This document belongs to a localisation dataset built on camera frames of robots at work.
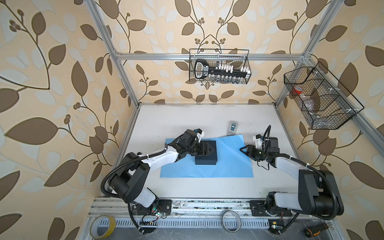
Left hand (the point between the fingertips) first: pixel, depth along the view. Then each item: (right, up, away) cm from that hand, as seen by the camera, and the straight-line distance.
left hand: (209, 148), depth 83 cm
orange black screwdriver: (+47, -33, -17) cm, 60 cm away
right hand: (+21, -3, +7) cm, 23 cm away
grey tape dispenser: (+18, +11, +19) cm, 28 cm away
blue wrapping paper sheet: (+15, -10, +7) cm, 19 cm away
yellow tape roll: (-53, -31, -16) cm, 64 cm away
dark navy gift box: (+1, -6, +1) cm, 6 cm away
